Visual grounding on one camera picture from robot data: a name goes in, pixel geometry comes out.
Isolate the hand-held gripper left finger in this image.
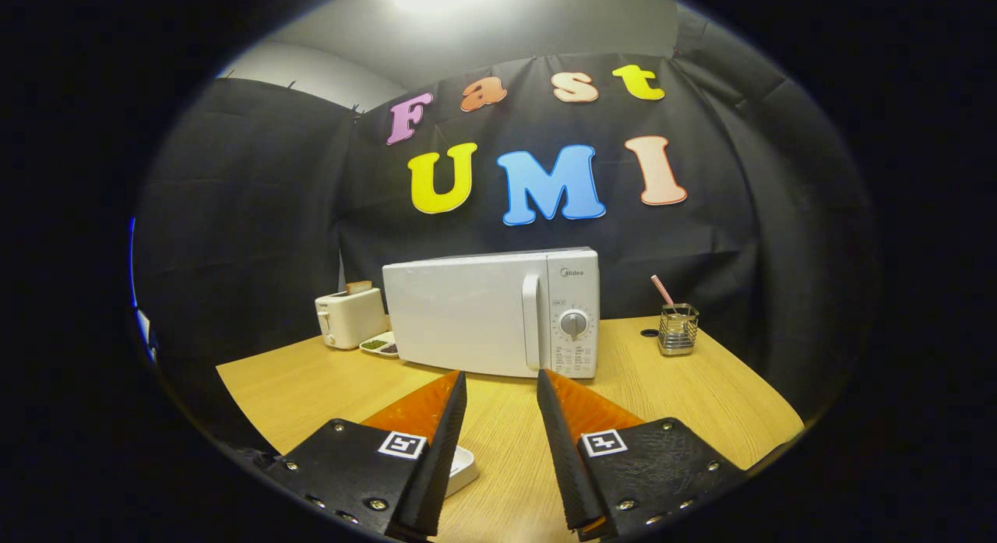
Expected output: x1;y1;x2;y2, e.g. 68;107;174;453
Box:
269;369;468;540

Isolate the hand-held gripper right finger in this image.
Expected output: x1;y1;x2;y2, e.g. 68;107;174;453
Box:
536;368;749;542

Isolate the white microwave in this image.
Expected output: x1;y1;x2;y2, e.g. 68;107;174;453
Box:
382;247;601;380

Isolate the white dish with green food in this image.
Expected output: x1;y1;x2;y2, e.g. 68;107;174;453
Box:
359;331;400;359

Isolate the small white plate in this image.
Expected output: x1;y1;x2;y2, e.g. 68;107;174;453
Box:
444;446;480;499

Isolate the white toaster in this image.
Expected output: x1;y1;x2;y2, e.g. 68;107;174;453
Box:
315;287;388;350

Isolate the black backdrop cloth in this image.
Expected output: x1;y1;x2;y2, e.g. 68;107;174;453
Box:
132;5;881;443

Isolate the wire mesh holder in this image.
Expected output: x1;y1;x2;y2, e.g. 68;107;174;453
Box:
658;303;700;357

